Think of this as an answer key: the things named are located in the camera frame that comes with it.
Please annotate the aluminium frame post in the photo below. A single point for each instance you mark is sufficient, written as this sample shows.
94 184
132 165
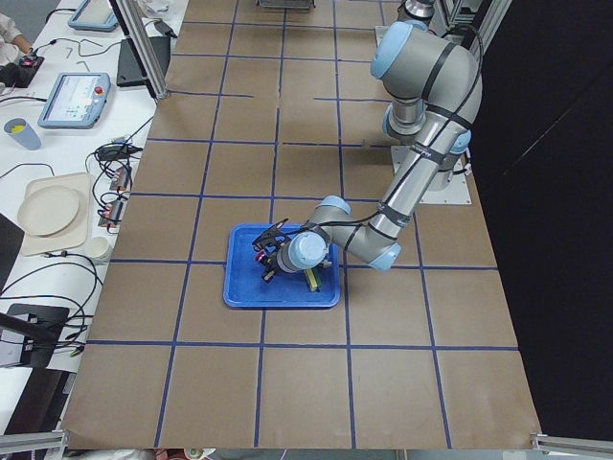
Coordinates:
130 21

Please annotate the grey blue cup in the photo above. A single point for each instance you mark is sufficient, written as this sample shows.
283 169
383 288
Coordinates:
22 133

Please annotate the white paper cup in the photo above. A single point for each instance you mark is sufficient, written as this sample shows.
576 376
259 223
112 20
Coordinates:
99 250

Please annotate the far teach pendant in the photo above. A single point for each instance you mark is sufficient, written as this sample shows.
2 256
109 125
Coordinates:
94 15

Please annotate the teach pendant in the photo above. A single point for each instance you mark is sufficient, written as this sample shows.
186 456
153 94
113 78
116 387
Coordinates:
94 15
76 101

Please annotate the blue plastic tray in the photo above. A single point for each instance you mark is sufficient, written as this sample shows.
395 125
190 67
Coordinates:
245 289

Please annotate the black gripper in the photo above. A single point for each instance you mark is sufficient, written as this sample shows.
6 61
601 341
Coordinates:
273 266

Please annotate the near teach pendant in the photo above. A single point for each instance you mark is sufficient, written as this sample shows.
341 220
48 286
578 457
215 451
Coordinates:
76 101

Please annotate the black monitor stand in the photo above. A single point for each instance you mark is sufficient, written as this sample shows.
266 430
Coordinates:
30 334

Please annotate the beige tray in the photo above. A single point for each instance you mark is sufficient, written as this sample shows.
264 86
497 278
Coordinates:
76 233

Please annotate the green yellow terminal block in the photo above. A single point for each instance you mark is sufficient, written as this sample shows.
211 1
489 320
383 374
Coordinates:
313 275

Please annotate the beige round plate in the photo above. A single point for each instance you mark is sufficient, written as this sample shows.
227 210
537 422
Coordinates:
48 211

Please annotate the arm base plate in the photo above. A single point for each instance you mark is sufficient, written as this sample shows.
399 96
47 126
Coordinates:
380 32
448 188

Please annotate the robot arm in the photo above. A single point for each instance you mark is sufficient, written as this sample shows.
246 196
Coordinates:
421 10
436 87

